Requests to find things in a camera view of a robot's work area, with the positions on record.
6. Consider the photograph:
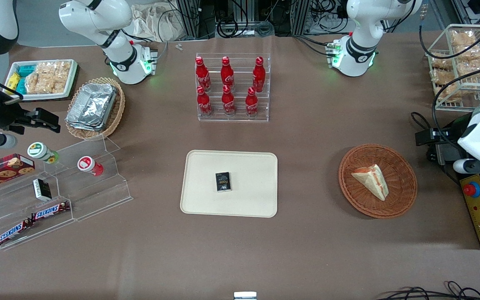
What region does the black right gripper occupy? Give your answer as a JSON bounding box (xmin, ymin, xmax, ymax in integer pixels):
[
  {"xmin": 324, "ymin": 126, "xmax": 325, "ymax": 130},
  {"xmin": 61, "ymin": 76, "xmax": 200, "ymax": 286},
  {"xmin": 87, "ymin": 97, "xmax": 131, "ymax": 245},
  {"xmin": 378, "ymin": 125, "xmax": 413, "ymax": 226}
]
[{"xmin": 0, "ymin": 99, "xmax": 62, "ymax": 135}]

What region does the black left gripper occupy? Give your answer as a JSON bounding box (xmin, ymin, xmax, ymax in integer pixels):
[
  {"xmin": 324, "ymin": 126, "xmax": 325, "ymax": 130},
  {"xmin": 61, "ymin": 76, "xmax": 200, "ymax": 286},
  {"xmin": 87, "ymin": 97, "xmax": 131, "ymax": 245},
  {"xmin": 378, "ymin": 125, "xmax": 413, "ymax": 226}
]
[{"xmin": 415, "ymin": 117, "xmax": 468, "ymax": 165}]

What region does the triangle sandwich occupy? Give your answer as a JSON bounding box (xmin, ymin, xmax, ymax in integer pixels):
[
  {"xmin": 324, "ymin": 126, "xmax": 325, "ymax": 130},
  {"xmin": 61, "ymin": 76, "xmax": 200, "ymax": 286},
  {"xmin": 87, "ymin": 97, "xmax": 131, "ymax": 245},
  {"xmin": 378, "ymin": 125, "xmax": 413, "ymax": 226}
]
[{"xmin": 351, "ymin": 164, "xmax": 389, "ymax": 202}]

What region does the white rectangular snack tray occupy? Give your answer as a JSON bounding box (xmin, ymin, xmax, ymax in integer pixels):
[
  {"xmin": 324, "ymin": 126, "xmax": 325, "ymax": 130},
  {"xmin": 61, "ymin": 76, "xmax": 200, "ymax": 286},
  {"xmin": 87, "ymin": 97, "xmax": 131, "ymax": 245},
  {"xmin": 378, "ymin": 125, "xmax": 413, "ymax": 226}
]
[{"xmin": 5, "ymin": 59, "xmax": 78, "ymax": 100}]

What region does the aluminium foil tray stack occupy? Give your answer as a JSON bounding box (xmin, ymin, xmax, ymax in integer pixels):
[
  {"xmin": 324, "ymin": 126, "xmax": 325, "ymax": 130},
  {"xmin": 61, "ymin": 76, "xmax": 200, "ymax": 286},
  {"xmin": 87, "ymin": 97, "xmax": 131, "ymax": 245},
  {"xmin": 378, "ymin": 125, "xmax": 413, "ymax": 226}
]
[{"xmin": 66, "ymin": 82, "xmax": 118, "ymax": 132}]

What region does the light tan wicker basket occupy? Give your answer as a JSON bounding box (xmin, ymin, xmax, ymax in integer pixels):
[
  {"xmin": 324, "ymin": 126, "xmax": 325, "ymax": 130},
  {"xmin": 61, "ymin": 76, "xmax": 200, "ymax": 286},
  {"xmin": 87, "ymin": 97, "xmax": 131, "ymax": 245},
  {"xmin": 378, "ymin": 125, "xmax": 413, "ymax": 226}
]
[{"xmin": 65, "ymin": 77, "xmax": 126, "ymax": 140}]

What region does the brown wicker basket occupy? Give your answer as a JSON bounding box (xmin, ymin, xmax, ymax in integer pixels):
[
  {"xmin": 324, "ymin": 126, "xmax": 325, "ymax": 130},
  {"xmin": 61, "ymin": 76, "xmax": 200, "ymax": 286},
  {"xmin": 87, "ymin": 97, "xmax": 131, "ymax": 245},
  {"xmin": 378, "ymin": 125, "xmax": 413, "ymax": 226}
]
[{"xmin": 338, "ymin": 144, "xmax": 418, "ymax": 219}]

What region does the cream plastic tray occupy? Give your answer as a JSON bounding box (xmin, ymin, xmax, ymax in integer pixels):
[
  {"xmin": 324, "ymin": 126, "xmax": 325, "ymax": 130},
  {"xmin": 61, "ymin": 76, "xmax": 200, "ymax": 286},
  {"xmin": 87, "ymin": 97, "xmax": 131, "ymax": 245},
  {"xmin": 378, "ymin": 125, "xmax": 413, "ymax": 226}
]
[{"xmin": 180, "ymin": 150, "xmax": 278, "ymax": 218}]

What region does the green sunflower lid cup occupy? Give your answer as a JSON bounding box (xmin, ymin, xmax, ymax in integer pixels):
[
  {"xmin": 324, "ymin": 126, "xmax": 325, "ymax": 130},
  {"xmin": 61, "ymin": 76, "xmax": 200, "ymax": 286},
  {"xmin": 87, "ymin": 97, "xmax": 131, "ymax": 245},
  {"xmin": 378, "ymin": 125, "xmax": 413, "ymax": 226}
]
[{"xmin": 27, "ymin": 142, "xmax": 60, "ymax": 164}]

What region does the clear rice cracker bag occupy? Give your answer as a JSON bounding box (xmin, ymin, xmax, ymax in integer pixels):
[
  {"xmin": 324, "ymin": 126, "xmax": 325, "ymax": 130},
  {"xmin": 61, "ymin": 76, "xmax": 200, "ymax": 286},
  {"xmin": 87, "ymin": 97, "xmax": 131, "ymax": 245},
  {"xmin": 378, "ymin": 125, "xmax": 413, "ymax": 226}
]
[
  {"xmin": 36, "ymin": 61, "xmax": 72, "ymax": 94},
  {"xmin": 25, "ymin": 71, "xmax": 51, "ymax": 95}
]

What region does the red strawberry lid cup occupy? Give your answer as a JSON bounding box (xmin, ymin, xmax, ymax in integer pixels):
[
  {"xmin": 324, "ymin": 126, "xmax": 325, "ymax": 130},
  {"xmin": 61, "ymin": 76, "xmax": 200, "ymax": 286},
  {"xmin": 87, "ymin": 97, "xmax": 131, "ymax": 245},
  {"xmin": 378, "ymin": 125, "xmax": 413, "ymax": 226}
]
[{"xmin": 77, "ymin": 156, "xmax": 104, "ymax": 177}]

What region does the red tartan cookie box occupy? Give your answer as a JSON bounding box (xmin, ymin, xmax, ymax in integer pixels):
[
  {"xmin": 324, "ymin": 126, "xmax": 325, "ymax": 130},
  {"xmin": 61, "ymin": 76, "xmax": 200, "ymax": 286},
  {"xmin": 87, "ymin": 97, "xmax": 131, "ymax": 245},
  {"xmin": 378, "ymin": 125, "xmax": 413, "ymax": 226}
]
[{"xmin": 0, "ymin": 153, "xmax": 35, "ymax": 193}]

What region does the black box with white side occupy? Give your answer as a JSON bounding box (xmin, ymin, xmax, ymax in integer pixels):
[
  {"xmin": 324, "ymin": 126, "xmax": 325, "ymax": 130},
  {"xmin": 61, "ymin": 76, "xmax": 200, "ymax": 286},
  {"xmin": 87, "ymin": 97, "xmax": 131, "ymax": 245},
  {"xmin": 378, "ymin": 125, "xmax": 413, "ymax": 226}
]
[{"xmin": 32, "ymin": 178, "xmax": 52, "ymax": 202}]

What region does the brown Snickers bar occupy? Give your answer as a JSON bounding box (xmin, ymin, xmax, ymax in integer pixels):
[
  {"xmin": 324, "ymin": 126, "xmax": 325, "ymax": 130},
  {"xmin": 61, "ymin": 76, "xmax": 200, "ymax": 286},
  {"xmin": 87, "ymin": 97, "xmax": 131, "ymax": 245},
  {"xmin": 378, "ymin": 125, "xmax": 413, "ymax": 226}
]
[
  {"xmin": 31, "ymin": 201, "xmax": 70, "ymax": 222},
  {"xmin": 0, "ymin": 219, "xmax": 34, "ymax": 247}
]

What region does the beige cloth bag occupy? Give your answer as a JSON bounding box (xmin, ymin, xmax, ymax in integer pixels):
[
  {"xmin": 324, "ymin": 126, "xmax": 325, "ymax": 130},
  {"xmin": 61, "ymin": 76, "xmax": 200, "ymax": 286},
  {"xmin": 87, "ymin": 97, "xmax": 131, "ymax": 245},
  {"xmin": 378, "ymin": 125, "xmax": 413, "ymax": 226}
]
[{"xmin": 134, "ymin": 3, "xmax": 186, "ymax": 42}]

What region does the red cola bottle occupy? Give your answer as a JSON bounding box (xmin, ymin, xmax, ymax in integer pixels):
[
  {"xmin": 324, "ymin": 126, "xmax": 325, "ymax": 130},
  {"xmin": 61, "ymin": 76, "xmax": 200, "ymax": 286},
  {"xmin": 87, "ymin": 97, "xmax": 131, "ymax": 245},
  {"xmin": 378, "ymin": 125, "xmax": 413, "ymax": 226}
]
[
  {"xmin": 195, "ymin": 57, "xmax": 211, "ymax": 92},
  {"xmin": 197, "ymin": 86, "xmax": 213, "ymax": 117},
  {"xmin": 222, "ymin": 85, "xmax": 236, "ymax": 116},
  {"xmin": 221, "ymin": 56, "xmax": 235, "ymax": 90},
  {"xmin": 252, "ymin": 56, "xmax": 266, "ymax": 93},
  {"xmin": 245, "ymin": 87, "xmax": 259, "ymax": 118}
]

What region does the small black card box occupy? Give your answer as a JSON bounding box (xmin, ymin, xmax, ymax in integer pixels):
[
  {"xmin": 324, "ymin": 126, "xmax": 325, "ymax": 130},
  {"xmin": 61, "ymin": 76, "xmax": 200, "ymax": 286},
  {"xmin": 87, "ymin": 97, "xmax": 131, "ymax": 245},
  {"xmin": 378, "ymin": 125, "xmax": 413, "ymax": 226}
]
[{"xmin": 215, "ymin": 172, "xmax": 232, "ymax": 193}]

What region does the clear acrylic bottle rack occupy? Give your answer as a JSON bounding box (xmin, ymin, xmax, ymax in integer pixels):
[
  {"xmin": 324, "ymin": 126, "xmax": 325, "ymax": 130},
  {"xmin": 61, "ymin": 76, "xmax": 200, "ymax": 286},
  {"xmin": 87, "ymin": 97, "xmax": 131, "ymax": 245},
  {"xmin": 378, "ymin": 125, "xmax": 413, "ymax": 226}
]
[{"xmin": 195, "ymin": 52, "xmax": 270, "ymax": 123}]

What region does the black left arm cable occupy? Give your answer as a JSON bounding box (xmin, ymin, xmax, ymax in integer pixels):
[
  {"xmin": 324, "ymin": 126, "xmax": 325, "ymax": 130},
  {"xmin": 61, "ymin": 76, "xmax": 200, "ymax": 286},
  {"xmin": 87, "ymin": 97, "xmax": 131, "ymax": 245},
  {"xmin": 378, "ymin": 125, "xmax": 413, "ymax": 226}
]
[{"xmin": 411, "ymin": 19, "xmax": 480, "ymax": 130}]

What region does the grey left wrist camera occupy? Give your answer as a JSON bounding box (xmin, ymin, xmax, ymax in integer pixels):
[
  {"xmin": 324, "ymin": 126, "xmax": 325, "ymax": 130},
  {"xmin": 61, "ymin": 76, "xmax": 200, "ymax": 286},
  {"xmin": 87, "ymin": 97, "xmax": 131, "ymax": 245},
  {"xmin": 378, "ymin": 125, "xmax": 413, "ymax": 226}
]
[{"xmin": 452, "ymin": 158, "xmax": 480, "ymax": 175}]

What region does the white wire basket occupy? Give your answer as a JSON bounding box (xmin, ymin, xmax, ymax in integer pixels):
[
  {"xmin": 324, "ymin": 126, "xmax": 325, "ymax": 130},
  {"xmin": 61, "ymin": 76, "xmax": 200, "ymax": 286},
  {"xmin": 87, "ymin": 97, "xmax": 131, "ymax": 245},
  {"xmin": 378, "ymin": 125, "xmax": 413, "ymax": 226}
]
[{"xmin": 425, "ymin": 24, "xmax": 480, "ymax": 112}]

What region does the black floor cable bundle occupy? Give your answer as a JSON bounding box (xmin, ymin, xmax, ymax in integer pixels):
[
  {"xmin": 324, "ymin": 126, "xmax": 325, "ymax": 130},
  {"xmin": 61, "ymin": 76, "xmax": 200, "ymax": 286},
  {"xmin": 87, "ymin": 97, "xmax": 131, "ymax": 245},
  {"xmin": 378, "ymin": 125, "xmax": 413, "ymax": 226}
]
[{"xmin": 375, "ymin": 281, "xmax": 480, "ymax": 300}]

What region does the black base cable bundle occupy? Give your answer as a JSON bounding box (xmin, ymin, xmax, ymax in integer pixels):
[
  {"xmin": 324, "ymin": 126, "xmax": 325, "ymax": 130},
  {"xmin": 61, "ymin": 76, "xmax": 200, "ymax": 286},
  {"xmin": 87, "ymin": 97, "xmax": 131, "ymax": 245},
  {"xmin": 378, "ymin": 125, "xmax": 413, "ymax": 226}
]
[{"xmin": 293, "ymin": 35, "xmax": 335, "ymax": 57}]

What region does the aluminium profile frame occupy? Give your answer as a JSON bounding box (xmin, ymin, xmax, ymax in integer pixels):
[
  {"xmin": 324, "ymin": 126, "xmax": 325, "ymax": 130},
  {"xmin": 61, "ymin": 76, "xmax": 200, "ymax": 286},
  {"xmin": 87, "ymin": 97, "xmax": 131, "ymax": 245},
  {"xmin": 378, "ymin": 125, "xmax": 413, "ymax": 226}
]
[
  {"xmin": 177, "ymin": 0, "xmax": 216, "ymax": 40},
  {"xmin": 291, "ymin": 0, "xmax": 312, "ymax": 36}
]

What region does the black coiled cable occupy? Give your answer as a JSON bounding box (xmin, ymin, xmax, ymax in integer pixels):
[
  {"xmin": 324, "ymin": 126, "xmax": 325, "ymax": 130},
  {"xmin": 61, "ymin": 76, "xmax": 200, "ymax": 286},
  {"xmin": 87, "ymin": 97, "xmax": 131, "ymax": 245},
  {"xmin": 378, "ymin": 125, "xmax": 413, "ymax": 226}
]
[{"xmin": 216, "ymin": 16, "xmax": 245, "ymax": 39}]

